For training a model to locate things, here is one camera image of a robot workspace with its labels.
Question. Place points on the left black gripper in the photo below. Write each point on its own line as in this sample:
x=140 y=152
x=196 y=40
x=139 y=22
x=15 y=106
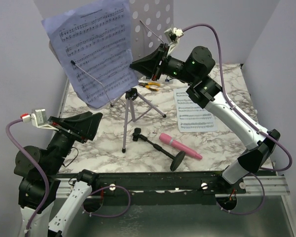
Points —
x=81 y=130

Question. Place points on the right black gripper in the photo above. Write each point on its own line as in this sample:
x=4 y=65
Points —
x=160 y=63

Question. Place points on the lilac sheet music page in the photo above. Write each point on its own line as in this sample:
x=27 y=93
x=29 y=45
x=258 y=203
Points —
x=93 y=45

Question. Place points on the white sheet music page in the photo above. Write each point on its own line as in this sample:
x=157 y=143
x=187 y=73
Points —
x=191 y=117

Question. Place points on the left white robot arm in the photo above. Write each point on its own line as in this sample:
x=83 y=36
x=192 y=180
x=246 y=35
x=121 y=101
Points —
x=39 y=167

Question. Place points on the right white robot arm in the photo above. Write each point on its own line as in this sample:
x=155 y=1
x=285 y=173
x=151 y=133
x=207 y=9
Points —
x=208 y=94

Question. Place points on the pink toy microphone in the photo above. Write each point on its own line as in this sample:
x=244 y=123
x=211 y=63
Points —
x=168 y=140

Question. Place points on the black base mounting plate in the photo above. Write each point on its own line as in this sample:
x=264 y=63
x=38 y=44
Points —
x=159 y=188

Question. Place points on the black microphone stand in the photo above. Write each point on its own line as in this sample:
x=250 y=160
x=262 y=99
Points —
x=176 y=160

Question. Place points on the yellow handled pliers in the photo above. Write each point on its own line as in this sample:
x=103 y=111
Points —
x=152 y=86

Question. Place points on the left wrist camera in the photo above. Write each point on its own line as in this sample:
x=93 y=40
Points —
x=38 y=118

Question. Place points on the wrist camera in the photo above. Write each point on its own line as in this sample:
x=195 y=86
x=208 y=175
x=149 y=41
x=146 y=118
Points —
x=173 y=36
x=38 y=118

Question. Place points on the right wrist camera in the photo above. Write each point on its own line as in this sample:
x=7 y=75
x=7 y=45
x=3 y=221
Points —
x=173 y=36

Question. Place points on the aluminium frame rail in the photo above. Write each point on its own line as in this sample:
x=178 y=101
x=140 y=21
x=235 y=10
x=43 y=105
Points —
x=273 y=186

